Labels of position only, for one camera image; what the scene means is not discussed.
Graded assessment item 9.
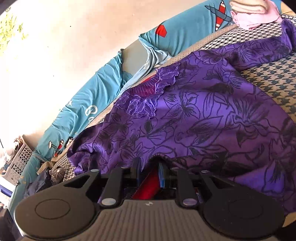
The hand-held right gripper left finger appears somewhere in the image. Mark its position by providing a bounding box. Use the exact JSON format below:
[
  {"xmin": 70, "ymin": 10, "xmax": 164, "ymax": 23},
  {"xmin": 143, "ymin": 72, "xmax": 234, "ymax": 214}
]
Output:
[{"xmin": 63, "ymin": 159, "xmax": 142, "ymax": 206}]

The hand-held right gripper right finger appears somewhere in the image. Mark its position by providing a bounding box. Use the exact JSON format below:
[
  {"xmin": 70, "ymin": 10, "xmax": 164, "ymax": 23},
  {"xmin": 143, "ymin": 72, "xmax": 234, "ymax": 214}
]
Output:
[{"xmin": 158, "ymin": 162, "xmax": 233, "ymax": 208}]

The purple floral garment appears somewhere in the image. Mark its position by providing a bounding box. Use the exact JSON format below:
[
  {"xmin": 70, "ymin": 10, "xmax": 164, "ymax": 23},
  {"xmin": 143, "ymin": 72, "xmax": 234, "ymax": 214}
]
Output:
[{"xmin": 67, "ymin": 19, "xmax": 296, "ymax": 216}]

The blue cartoon printed cover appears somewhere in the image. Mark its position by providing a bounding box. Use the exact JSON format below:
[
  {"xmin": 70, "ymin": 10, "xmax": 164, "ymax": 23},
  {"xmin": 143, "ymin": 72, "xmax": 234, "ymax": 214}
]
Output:
[{"xmin": 7, "ymin": 0, "xmax": 238, "ymax": 209}]

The folded navy garment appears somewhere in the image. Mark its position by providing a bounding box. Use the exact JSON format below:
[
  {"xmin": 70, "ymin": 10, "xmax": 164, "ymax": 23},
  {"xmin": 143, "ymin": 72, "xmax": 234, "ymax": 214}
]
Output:
[{"xmin": 23, "ymin": 169, "xmax": 53, "ymax": 197}]

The white perforated laundry basket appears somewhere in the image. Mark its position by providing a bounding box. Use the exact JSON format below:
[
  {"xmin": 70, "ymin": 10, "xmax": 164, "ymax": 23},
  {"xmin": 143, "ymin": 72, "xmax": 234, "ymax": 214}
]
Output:
[{"xmin": 0, "ymin": 137, "xmax": 33, "ymax": 180}]

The blue storage bin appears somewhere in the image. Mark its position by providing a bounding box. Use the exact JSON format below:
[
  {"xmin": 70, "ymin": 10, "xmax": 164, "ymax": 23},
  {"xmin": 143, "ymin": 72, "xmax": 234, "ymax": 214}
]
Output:
[{"xmin": 0, "ymin": 183, "xmax": 14, "ymax": 198}]

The houndstooth bed mat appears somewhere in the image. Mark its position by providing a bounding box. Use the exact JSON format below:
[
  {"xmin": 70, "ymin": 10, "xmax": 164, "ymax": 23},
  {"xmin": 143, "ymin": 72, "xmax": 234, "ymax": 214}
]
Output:
[{"xmin": 52, "ymin": 14, "xmax": 296, "ymax": 181}]

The pink cloth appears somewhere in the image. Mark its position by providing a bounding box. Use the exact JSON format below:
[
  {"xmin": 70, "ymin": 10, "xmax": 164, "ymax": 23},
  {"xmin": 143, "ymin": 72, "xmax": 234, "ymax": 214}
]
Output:
[{"xmin": 232, "ymin": 0, "xmax": 284, "ymax": 30}]

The cream towel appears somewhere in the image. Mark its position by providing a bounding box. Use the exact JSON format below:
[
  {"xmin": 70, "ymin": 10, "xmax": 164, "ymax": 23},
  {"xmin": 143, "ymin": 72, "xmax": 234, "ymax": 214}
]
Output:
[{"xmin": 230, "ymin": 0, "xmax": 270, "ymax": 13}]

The green hanging foliage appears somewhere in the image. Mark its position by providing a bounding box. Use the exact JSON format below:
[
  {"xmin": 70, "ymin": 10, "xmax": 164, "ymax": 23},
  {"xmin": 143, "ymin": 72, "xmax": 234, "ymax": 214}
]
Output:
[{"xmin": 0, "ymin": 14, "xmax": 28, "ymax": 51}]

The grey padded bed rail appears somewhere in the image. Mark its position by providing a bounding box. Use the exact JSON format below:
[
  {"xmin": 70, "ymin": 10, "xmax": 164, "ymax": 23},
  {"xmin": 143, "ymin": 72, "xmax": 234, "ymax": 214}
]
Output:
[{"xmin": 121, "ymin": 38, "xmax": 151, "ymax": 77}]

